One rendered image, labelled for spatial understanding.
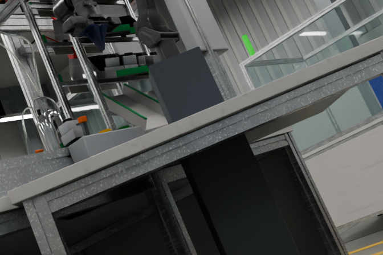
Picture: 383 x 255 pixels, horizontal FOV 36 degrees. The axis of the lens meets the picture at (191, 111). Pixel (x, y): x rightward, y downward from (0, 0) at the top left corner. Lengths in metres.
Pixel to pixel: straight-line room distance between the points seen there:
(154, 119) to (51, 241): 0.81
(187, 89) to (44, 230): 0.50
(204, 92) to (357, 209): 4.24
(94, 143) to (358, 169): 4.23
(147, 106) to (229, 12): 9.62
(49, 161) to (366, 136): 4.22
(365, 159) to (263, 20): 6.10
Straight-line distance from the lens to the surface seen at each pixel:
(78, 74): 2.11
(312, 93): 1.30
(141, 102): 2.06
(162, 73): 1.48
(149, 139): 1.21
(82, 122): 1.74
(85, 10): 1.76
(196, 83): 1.48
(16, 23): 3.36
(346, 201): 5.64
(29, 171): 1.44
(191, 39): 3.45
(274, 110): 1.27
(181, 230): 1.57
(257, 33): 11.22
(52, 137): 2.76
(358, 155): 5.50
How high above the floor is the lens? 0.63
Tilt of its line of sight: 11 degrees up
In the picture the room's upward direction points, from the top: 24 degrees counter-clockwise
